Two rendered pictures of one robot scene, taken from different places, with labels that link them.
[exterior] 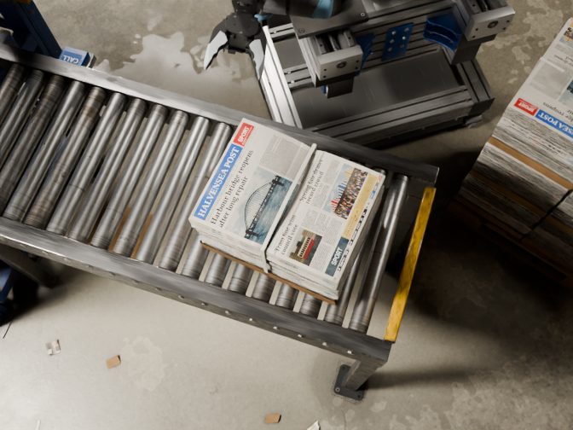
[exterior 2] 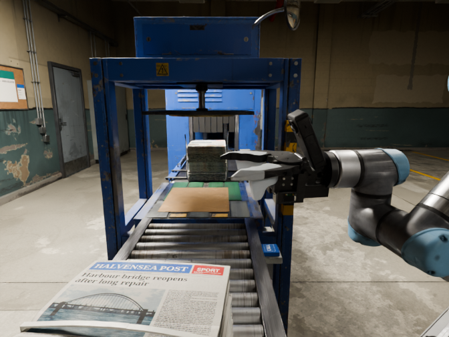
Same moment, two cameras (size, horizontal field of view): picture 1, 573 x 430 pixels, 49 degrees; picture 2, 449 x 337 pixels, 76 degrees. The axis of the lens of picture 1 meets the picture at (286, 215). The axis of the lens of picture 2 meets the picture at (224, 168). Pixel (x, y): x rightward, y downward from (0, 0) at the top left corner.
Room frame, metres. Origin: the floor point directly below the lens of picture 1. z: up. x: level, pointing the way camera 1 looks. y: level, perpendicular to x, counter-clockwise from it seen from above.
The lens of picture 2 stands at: (0.57, -0.38, 1.34)
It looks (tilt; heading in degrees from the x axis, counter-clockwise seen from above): 12 degrees down; 70
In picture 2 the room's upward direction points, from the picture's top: straight up
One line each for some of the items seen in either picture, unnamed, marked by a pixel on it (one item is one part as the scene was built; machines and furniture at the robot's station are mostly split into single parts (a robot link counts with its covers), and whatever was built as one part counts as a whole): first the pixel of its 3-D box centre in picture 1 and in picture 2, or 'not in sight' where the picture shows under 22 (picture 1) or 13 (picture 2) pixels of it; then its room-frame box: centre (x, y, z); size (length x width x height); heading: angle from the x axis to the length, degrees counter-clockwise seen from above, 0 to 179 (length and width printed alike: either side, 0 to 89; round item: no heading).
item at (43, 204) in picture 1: (67, 156); (190, 257); (0.80, 0.61, 0.77); 0.47 x 0.05 x 0.05; 160
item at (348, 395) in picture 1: (350, 382); not in sight; (0.23, -0.21, 0.01); 0.14 x 0.13 x 0.01; 160
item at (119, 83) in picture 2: not in sight; (201, 77); (1.04, 1.26, 1.50); 0.94 x 0.68 x 0.10; 160
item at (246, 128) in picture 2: not in sight; (218, 127); (2.03, 3.79, 1.04); 1.51 x 1.30 x 2.07; 70
